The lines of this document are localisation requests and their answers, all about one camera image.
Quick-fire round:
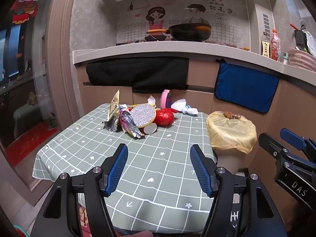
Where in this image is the blue hanging towel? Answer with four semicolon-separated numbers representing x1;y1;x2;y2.
214;59;280;113

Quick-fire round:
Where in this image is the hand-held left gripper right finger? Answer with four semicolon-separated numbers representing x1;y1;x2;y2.
190;144;288;237

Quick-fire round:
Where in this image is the red floor mat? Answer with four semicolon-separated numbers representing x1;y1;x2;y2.
6;122;58;168

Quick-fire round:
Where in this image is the white tissue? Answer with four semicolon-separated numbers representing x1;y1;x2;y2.
171;99;187;111

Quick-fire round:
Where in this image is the green checked tablecloth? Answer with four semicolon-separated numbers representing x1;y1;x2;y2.
32;103;218;232

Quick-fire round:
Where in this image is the black hanging cloth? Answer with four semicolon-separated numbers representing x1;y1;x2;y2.
86;57;189;94

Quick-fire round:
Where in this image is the grey stone kitchen countertop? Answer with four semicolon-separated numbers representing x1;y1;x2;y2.
73;42;316;87

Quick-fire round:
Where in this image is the eggplant-shaped card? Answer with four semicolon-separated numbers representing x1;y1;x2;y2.
160;89;173;109

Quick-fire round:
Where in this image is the white blue wrapper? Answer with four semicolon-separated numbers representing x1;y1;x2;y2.
182;106;198;116

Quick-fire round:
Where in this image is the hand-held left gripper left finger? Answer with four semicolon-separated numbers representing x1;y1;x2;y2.
30;143;129;237

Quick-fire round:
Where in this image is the yellow snack wrapper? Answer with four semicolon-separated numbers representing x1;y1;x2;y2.
108;89;121;122

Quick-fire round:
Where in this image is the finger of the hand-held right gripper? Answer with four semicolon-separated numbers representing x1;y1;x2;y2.
258;133;290;162
280;128;316;157

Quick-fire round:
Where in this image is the clear oil bottle yellow label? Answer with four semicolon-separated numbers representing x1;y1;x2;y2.
261;32;271;56

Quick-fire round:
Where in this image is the red pink window decoration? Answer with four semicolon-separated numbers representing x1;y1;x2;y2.
11;0;53;25

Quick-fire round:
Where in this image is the trash bin with yellow bag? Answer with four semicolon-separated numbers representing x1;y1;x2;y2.
206;111;258;176

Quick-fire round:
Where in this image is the silver foil wrapper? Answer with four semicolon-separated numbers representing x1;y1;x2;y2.
104;117;121;132

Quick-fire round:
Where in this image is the red drink bottle orange cap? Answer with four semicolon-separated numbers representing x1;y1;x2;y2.
270;29;282;61

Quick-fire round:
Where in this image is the white plastic bag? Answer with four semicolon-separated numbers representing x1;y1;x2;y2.
305;30;316;53

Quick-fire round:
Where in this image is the pink plastic basket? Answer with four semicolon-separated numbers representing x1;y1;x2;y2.
288;47;316;72

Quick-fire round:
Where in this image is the black perforated utensil holder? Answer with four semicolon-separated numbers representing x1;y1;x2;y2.
294;30;308;50

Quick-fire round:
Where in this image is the black wok with yellow handle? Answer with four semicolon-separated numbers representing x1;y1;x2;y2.
147;23;212;41

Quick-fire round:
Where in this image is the crushed red drink can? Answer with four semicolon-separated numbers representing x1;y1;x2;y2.
153;108;176;126

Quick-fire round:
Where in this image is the cartoon couple wall sticker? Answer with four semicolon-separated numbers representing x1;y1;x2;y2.
116;0;247;45

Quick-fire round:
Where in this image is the silver glitter round disc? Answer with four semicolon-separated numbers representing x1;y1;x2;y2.
130;105;156;128

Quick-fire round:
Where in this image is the grey round lid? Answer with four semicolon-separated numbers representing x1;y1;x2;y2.
144;123;158;134

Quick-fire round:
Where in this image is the pink purple foil wrapper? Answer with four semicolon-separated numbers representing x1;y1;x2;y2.
119;110;143;139

